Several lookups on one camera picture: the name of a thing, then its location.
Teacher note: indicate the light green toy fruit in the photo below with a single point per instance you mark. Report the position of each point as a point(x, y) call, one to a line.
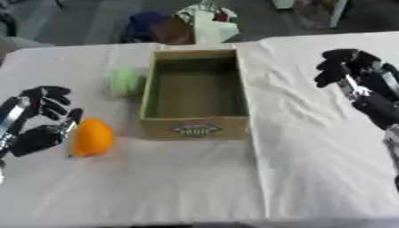
point(124, 81)

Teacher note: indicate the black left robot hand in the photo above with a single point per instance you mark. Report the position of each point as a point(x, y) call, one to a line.
point(36, 136)

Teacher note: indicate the tan cardboard box green inside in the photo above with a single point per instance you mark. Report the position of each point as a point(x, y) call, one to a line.
point(195, 95)

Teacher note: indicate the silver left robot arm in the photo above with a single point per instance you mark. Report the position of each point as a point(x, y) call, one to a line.
point(1, 169)

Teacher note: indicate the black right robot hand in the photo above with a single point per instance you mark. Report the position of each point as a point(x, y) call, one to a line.
point(374, 101)

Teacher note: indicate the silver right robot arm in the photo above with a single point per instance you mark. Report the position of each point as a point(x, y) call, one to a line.
point(392, 148)

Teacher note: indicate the white and green bag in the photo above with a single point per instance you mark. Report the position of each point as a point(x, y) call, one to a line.
point(210, 23)

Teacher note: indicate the orange toy fruit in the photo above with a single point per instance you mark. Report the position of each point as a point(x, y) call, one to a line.
point(92, 138)

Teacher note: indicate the dark blue bag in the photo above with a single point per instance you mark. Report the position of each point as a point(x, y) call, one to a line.
point(143, 26)

